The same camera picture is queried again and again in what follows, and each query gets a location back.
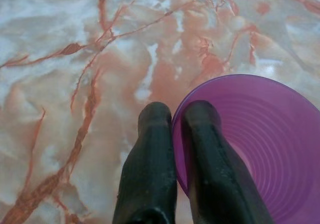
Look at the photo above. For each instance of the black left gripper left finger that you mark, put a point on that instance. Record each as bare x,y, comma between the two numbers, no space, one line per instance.
147,164

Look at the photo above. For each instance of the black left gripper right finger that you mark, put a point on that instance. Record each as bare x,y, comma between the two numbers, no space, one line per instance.
220,174

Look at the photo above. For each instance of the purple plastic bowl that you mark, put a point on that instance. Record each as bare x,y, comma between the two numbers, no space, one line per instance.
270,139

